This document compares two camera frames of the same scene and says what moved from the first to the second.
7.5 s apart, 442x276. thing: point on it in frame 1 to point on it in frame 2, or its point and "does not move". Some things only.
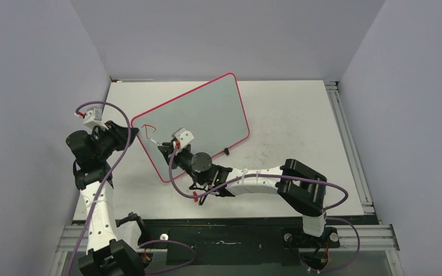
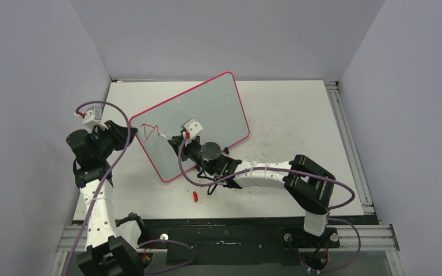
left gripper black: [118, 133] does not move
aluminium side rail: [332, 87] does not move
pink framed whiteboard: [213, 113] does not move
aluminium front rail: [373, 238] does not move
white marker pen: [155, 141] to [164, 136]
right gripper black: [167, 150] to [185, 149]
